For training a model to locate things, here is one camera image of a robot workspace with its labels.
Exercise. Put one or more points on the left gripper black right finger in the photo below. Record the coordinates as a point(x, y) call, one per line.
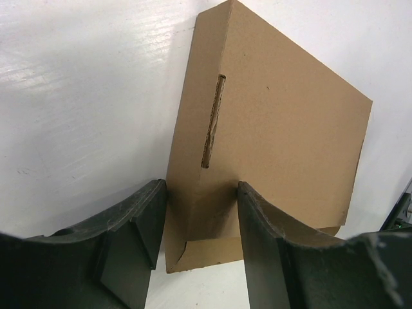
point(291, 265)

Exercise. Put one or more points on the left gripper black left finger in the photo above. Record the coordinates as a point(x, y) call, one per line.
point(104, 261)

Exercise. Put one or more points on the cardboard box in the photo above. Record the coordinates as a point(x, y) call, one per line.
point(256, 108)

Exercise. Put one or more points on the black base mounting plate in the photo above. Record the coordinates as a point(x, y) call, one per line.
point(400, 215)

